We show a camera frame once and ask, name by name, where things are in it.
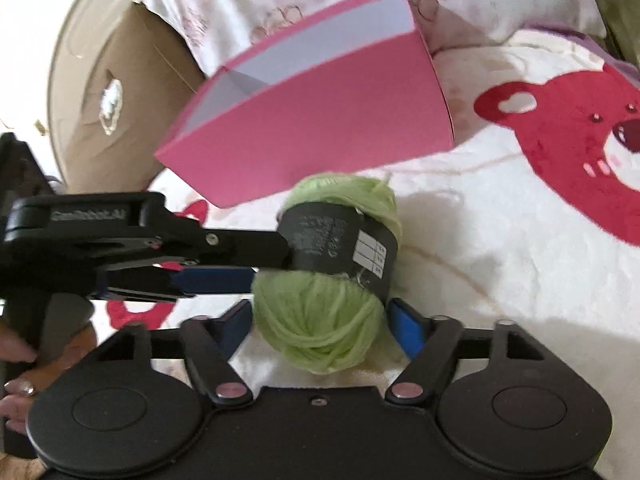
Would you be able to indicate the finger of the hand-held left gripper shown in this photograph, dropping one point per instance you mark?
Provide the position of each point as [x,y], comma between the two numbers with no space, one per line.
[215,280]
[240,249]

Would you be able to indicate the pale green curtain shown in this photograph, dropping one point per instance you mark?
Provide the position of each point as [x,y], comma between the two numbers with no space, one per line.
[625,20]

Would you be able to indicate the green yarn skein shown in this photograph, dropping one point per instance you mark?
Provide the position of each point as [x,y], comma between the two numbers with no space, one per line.
[320,330]

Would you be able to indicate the red bear print blanket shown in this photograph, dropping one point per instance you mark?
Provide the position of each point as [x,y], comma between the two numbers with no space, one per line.
[500,260]

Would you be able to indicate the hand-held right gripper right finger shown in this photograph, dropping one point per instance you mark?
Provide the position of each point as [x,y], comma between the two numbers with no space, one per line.
[405,325]

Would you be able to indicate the person's left hand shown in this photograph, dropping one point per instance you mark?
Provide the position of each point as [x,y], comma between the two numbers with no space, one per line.
[20,347]

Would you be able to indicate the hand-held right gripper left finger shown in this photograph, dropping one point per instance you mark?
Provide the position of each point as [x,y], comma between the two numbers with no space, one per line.
[235,325]

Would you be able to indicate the pink cardboard box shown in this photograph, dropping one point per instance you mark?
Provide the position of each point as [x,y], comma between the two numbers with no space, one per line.
[325,125]

